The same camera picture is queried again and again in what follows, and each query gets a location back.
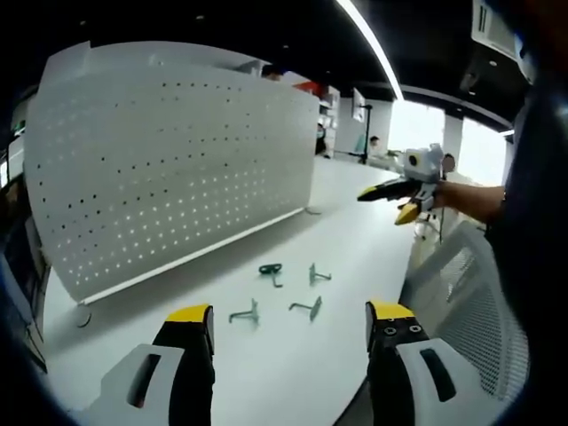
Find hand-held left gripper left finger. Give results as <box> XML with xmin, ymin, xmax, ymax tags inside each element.
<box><xmin>82</xmin><ymin>304</ymin><xmax>217</xmax><ymax>426</ymax></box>

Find person's dark clothing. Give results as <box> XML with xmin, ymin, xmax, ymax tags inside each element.
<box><xmin>485</xmin><ymin>0</ymin><xmax>568</xmax><ymax>426</ymax></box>

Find ceiling light strip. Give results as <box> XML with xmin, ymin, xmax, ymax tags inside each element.
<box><xmin>335</xmin><ymin>0</ymin><xmax>405</xmax><ymax>102</ymax></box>

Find grey-green hook assembly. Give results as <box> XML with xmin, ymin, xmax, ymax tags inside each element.
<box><xmin>308</xmin><ymin>263</ymin><xmax>334</xmax><ymax>286</ymax></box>
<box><xmin>288</xmin><ymin>296</ymin><xmax>324</xmax><ymax>323</ymax></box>
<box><xmin>228</xmin><ymin>297</ymin><xmax>261</xmax><ymax>327</ymax></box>
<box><xmin>258</xmin><ymin>263</ymin><xmax>285</xmax><ymax>288</ymax></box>

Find black tripod stand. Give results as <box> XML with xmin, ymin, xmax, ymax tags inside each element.
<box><xmin>356</xmin><ymin>104</ymin><xmax>375</xmax><ymax>166</ymax></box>

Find ceiling air vent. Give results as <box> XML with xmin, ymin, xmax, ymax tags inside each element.
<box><xmin>469</xmin><ymin>0</ymin><xmax>533</xmax><ymax>59</ymax></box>

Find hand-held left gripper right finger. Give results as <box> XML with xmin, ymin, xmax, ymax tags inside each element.
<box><xmin>365</xmin><ymin>300</ymin><xmax>478</xmax><ymax>426</ymax></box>

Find white mesh office chair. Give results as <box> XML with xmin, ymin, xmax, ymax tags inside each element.
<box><xmin>400</xmin><ymin>219</ymin><xmax>532</xmax><ymax>401</ymax></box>

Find white perforated mounting plate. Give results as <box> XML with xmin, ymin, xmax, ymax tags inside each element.
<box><xmin>23</xmin><ymin>40</ymin><xmax>321</xmax><ymax>307</ymax></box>

